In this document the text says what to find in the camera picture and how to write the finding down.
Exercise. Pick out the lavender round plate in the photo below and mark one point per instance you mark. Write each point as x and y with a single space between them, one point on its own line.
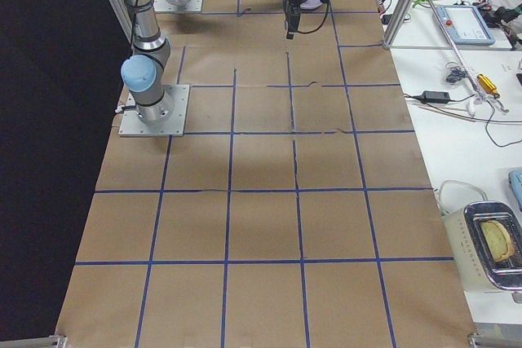
311 4

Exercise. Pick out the black power adapter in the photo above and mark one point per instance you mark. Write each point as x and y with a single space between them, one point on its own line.
435 97

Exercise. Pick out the brown paper table cover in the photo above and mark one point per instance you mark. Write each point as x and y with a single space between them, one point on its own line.
296 211

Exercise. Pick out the teach pendant tablet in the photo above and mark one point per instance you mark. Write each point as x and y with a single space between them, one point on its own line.
465 25

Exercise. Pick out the long white rod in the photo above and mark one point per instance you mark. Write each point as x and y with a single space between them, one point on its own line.
474 84

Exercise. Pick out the white toaster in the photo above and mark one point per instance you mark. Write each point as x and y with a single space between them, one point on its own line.
478 271

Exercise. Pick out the toast slice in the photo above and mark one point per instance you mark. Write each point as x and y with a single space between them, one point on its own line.
498 239

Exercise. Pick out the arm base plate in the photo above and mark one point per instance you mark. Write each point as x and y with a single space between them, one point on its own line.
168 117
162 7

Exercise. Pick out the yellow handled tool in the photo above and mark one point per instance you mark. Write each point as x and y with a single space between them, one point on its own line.
487 85

